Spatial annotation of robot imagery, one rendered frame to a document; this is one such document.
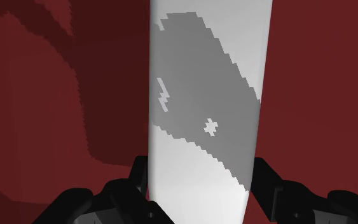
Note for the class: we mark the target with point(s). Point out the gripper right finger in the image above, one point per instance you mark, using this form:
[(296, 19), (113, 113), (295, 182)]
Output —
[(290, 201)]

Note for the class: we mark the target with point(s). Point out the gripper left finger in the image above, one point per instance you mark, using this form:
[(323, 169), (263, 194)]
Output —
[(119, 198)]

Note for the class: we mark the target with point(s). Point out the tall white box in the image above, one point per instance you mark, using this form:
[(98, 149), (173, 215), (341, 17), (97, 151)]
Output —
[(197, 77)]

